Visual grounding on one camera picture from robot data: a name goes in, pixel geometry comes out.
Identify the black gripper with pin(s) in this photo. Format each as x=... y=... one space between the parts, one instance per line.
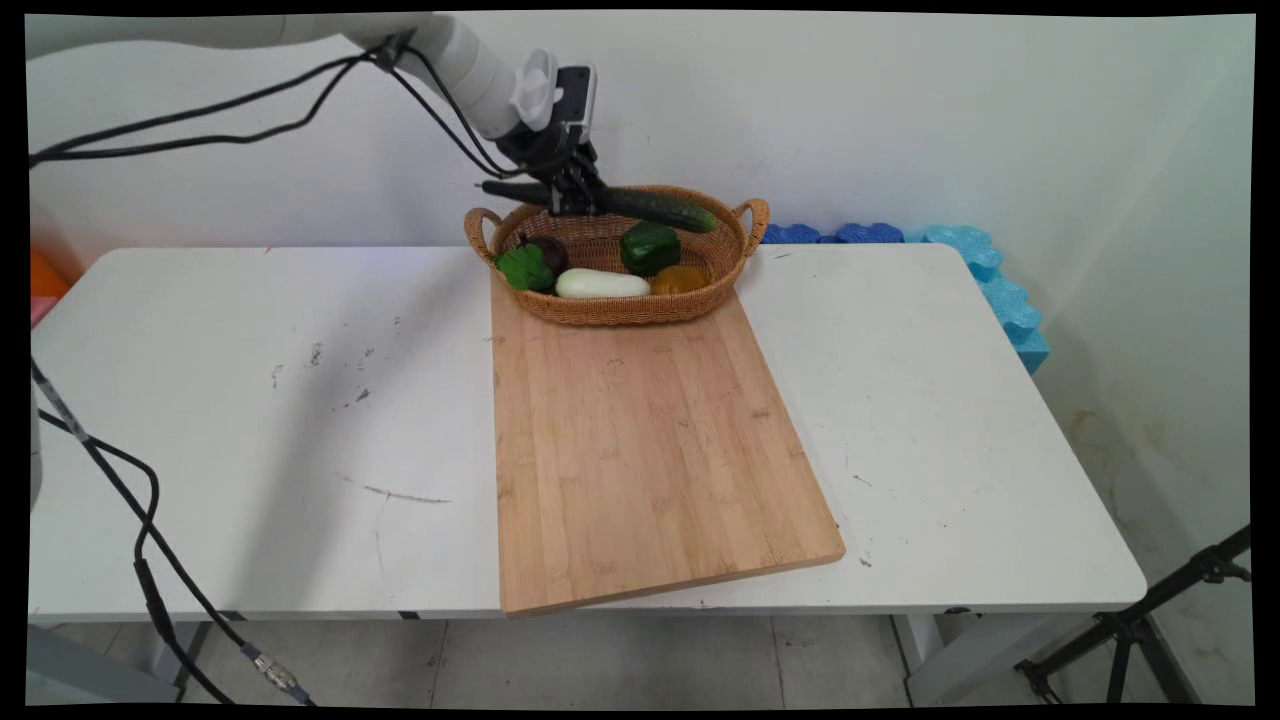
x=545 y=155

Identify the long dark green cucumber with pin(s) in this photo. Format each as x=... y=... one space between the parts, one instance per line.
x=660 y=208

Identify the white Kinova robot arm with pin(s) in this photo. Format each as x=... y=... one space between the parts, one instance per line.
x=470 y=70

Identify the dark purple eggplant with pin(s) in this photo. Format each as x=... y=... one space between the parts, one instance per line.
x=552 y=252

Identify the green bell pepper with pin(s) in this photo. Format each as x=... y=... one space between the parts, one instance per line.
x=650 y=248

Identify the white eggplant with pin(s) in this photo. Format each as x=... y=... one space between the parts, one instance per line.
x=600 y=284

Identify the green broccoli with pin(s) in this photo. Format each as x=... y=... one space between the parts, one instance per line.
x=525 y=270

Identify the woven wicker basket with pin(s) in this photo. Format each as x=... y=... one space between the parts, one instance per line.
x=620 y=308

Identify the orange bell pepper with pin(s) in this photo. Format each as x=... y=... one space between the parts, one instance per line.
x=680 y=280

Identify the dark blue foam mat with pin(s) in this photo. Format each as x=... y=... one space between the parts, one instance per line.
x=790 y=234
x=870 y=233

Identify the bamboo cutting board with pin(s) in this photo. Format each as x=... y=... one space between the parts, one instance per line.
x=640 y=450

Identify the cyan foam mat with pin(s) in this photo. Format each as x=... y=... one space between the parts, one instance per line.
x=1005 y=300

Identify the orange red box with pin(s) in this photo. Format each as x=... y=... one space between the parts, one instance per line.
x=45 y=280

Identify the white table leg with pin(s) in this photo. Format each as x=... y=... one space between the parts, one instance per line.
x=180 y=655
x=950 y=655

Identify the black tripod stand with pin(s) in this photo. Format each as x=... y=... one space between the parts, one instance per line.
x=1130 y=630

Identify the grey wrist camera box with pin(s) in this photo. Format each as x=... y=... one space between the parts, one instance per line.
x=575 y=95

